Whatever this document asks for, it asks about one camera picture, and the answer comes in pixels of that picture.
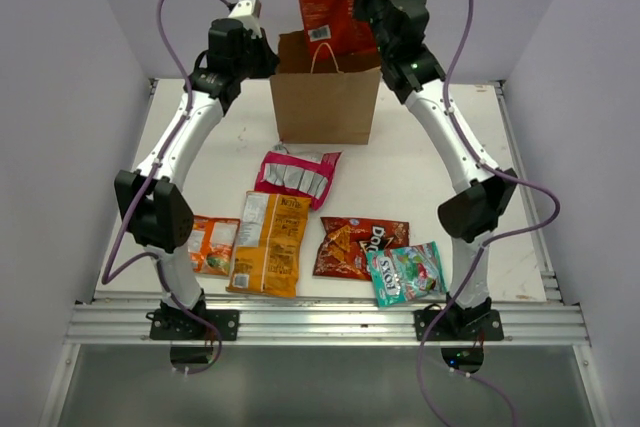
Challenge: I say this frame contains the pink snack bag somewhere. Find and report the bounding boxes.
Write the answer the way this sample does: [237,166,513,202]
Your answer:
[254,144,342,211]

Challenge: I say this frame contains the orange small snack bag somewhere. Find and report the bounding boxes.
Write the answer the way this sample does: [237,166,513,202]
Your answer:
[187,215,240,277]

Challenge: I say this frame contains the teal Fox's candy bag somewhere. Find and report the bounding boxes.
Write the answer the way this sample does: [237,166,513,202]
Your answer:
[367,242,446,308]

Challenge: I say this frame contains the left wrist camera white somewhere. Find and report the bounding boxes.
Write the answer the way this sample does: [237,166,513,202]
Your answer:
[229,0,261,23]

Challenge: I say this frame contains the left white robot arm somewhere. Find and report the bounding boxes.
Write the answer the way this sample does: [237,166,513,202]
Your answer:
[114,14,279,340]

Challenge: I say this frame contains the yellow Kettle chips bag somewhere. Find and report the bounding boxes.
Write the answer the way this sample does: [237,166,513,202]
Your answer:
[226,191,311,298]

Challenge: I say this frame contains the red Doritos bag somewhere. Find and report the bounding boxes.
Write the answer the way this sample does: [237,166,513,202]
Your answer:
[313,217,410,281]

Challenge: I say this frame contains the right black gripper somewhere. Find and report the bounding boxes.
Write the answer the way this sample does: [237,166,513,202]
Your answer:
[349,0,404,59]

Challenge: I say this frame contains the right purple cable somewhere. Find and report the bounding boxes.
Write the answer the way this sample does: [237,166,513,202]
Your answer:
[415,0,562,427]

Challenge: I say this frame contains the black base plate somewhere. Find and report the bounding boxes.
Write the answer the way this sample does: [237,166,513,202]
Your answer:
[413,298,505,342]
[145,300,240,341]

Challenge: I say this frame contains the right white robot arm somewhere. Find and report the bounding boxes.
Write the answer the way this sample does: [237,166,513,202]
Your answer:
[353,0,515,340]

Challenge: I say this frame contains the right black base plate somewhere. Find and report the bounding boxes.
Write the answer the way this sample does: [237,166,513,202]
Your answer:
[413,298,505,342]

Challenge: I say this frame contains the brown paper bag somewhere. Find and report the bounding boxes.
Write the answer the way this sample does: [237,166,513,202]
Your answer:
[270,31,381,145]

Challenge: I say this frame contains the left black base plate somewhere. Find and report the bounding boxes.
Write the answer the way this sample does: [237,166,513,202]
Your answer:
[145,300,240,341]

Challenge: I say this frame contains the aluminium front rail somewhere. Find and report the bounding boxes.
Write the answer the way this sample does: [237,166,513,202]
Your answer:
[64,295,590,346]

